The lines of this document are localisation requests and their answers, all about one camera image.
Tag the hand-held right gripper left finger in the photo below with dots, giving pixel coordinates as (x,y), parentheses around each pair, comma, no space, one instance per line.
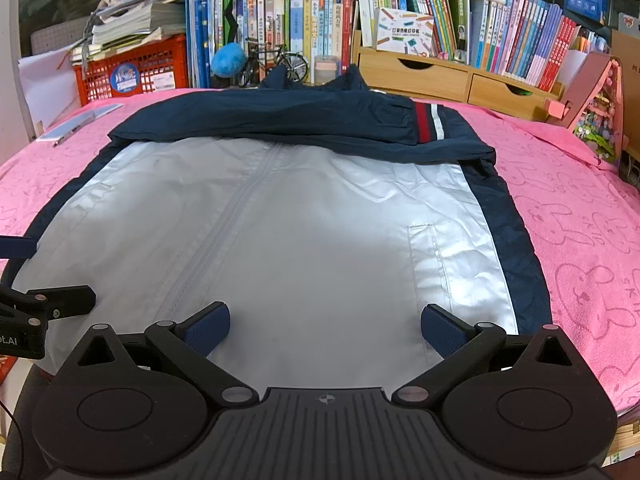
(210,329)

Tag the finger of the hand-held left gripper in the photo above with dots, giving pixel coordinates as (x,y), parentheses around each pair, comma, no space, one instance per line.
(60,300)
(20,246)

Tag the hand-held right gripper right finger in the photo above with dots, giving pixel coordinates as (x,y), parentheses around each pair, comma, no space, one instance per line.
(441,330)

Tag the navy and white jacket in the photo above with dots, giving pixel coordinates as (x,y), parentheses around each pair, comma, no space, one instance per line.
(300,210)

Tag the pen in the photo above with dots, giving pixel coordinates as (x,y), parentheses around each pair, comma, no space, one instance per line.
(67,135)

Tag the blue notebook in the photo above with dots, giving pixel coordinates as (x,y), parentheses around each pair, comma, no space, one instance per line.
(80,122)

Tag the white paper sheet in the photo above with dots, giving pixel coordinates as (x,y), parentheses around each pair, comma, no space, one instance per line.
(47,90)

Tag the pink rabbit-print blanket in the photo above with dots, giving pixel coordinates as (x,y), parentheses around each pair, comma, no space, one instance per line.
(575,210)

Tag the grey grid cutting mat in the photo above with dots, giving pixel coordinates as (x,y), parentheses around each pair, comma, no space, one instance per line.
(55,37)

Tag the red plastic crate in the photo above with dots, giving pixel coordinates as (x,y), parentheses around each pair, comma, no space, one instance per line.
(150,70)

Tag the wooden desk organizer with drawers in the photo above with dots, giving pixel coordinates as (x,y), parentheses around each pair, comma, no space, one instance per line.
(425,77)

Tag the stack of papers and workbooks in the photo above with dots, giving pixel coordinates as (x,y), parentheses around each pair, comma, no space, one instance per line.
(140,22)

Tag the blue plush ball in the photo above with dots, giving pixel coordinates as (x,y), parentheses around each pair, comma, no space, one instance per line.
(227,60)

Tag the miniature bicycle model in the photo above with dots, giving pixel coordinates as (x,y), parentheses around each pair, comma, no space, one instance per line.
(280,62)

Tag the row of thin blue books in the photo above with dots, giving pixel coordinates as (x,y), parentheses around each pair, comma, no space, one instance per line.
(202,30)

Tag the clear plastic jar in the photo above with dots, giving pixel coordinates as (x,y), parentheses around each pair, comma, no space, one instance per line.
(326,70)

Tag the pink miniature house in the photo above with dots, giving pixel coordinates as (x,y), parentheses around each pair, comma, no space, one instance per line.
(590,85)

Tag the white pencil-print box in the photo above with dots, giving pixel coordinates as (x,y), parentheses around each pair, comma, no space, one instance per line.
(405,32)

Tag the row of pastel-spine books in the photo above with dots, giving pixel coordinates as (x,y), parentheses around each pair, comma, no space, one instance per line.
(525,40)

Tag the row of colourful children's books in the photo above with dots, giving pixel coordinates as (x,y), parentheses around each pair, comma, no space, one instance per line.
(295,25)

